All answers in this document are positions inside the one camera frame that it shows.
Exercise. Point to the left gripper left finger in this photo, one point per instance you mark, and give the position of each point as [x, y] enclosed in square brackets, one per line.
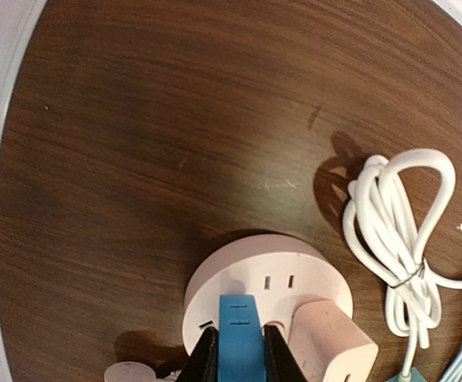
[203, 362]

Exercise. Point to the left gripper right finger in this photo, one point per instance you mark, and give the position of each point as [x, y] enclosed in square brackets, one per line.
[280, 364]

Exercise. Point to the blue plug adapter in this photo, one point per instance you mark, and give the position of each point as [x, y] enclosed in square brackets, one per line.
[240, 342]

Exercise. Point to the small pink charger plug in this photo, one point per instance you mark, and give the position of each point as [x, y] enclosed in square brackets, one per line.
[328, 346]

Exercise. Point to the pink round plug adapter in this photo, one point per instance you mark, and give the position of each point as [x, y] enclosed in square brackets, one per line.
[281, 272]

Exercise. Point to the teal power strip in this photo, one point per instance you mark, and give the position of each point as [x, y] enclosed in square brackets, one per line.
[413, 375]

